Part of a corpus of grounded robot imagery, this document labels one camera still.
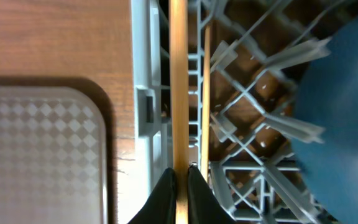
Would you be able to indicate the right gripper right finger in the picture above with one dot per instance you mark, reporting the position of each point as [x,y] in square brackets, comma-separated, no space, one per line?
[202,204]

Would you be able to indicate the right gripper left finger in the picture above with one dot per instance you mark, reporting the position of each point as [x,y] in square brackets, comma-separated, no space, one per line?
[160,207]

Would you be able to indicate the dark blue plate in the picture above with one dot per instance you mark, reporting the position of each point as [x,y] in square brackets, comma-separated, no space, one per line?
[328,97]

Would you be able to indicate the grey plastic dishwasher rack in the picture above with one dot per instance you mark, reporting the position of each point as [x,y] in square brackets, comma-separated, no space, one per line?
[260,51]

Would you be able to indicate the dark brown serving tray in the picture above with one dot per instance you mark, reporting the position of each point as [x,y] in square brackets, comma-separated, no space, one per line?
[52,157]

